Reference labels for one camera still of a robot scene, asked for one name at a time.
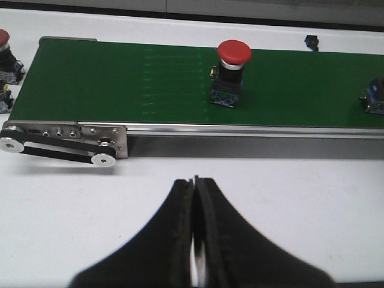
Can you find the small black object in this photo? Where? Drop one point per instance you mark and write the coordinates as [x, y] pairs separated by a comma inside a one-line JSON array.
[[312, 42]]

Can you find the green conveyor belt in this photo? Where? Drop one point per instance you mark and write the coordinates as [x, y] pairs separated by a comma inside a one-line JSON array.
[[91, 81]]

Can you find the yellow mushroom push button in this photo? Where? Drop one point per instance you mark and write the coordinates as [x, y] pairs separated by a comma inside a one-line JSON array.
[[372, 100]]

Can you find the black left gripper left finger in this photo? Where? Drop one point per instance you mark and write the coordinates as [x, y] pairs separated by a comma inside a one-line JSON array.
[[158, 256]]

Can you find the dark red push button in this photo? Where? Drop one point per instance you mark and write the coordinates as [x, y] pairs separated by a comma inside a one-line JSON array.
[[227, 75], [12, 70]]

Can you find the red mushroom push button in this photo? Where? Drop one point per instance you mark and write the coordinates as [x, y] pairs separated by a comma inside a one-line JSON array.
[[6, 99]]

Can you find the steel conveyor support bracket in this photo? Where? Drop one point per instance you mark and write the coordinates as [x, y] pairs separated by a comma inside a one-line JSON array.
[[96, 133]]

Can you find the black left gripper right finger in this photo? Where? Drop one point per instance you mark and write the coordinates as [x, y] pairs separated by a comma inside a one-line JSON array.
[[237, 255]]

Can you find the aluminium conveyor side rail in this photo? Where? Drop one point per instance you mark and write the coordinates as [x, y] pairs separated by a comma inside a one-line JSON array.
[[151, 129]]

